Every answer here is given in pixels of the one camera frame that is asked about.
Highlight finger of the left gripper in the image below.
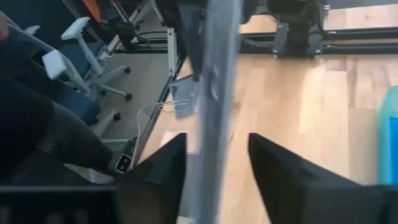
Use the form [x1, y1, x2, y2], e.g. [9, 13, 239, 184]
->
[241, 0, 259, 25]
[178, 21, 206, 83]

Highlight teal translucent plastic bin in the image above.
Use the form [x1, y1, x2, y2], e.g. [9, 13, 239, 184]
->
[377, 85, 398, 185]

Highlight silver aluminium bracket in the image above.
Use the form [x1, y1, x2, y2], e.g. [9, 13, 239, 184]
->
[167, 27, 178, 77]

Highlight orange red object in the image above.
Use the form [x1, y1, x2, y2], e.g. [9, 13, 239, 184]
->
[81, 0, 103, 23]

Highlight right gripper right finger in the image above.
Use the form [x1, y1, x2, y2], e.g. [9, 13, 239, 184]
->
[248, 133, 398, 224]

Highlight clear plastic bin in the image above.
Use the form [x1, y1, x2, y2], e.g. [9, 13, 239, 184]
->
[129, 98, 201, 187]

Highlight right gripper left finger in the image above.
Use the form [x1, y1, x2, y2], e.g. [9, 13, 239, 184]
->
[0, 133, 187, 224]

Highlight person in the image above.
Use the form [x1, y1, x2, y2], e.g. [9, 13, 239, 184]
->
[0, 12, 114, 187]

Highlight white cable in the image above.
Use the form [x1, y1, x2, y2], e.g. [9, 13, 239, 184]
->
[132, 98, 200, 170]

